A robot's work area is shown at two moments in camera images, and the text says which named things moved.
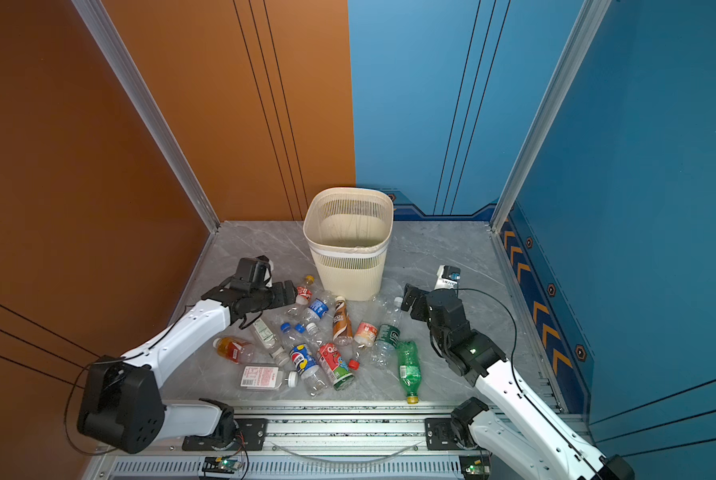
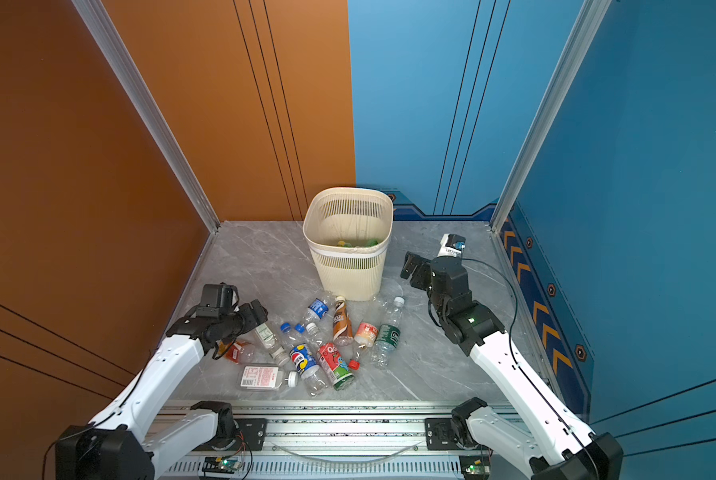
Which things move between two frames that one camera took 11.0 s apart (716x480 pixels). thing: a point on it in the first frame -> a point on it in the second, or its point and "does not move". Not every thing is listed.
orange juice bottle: x=232 y=349 does not move
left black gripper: x=281 y=300 -> x=251 y=319
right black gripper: x=423 y=301 -> x=425 y=268
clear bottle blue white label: x=317 y=308 does not move
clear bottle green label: x=388 y=337 does not move
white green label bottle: x=268 y=340 does not move
